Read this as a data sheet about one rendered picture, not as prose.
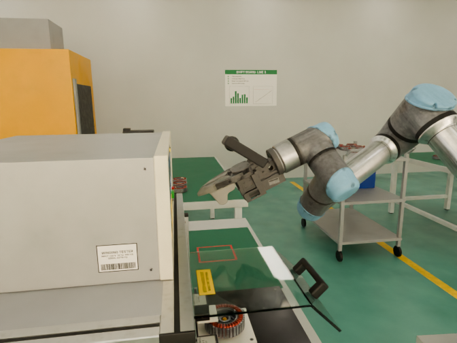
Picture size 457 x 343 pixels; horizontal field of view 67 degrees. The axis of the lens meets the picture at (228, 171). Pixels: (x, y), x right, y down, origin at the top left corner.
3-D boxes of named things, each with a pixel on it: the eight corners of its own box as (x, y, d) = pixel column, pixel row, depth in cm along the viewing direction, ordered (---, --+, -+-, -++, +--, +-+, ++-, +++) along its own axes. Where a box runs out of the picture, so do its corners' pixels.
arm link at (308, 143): (344, 138, 81) (324, 112, 84) (302, 159, 80) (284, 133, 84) (340, 154, 88) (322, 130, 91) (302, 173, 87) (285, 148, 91)
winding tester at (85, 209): (173, 203, 98) (170, 131, 94) (173, 280, 56) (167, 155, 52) (26, 210, 93) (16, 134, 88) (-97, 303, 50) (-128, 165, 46)
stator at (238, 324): (241, 312, 103) (240, 301, 102) (248, 337, 92) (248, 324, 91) (202, 316, 101) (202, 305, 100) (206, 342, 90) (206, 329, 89)
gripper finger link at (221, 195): (207, 215, 82) (241, 197, 83) (196, 193, 81) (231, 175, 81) (206, 211, 85) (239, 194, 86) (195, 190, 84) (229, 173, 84)
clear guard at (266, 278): (294, 267, 83) (295, 243, 82) (341, 332, 60) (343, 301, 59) (156, 279, 78) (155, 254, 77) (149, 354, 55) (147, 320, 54)
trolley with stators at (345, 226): (349, 222, 402) (355, 135, 381) (406, 260, 304) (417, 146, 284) (300, 225, 393) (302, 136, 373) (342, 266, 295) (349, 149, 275)
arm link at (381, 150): (383, 131, 119) (284, 202, 97) (400, 108, 110) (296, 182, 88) (411, 154, 114) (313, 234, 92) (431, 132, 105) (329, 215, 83)
